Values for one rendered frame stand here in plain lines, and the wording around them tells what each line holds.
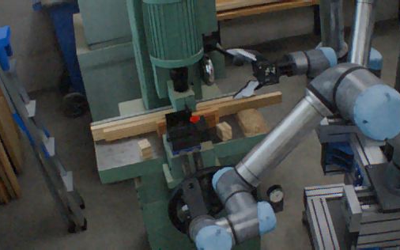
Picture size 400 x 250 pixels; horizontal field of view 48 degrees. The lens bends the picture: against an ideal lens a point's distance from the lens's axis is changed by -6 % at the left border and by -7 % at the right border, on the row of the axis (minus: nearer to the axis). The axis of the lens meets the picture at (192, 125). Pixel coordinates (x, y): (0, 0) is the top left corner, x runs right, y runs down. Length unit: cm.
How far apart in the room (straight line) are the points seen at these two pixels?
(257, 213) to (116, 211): 171
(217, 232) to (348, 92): 42
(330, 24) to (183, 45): 56
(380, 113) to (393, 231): 72
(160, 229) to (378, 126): 100
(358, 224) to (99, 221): 158
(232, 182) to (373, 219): 58
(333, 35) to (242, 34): 258
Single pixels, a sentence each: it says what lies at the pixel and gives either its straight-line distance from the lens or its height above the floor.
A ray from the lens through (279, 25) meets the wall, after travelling 441.
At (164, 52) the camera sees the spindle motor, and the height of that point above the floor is 122.
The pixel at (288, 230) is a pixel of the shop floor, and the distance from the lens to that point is 253.
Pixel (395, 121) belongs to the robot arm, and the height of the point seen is 127.
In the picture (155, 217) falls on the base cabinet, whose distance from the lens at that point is 175.
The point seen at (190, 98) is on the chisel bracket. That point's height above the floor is 102.
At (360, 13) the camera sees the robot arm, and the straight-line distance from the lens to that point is 158.
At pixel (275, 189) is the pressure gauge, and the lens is 173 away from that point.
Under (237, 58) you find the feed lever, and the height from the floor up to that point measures 124.
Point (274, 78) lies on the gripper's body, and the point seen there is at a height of 114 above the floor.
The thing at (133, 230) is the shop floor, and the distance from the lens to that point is 262.
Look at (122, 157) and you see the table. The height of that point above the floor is 90.
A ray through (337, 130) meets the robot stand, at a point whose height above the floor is 74.
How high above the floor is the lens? 185
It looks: 34 degrees down
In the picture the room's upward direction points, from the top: 7 degrees counter-clockwise
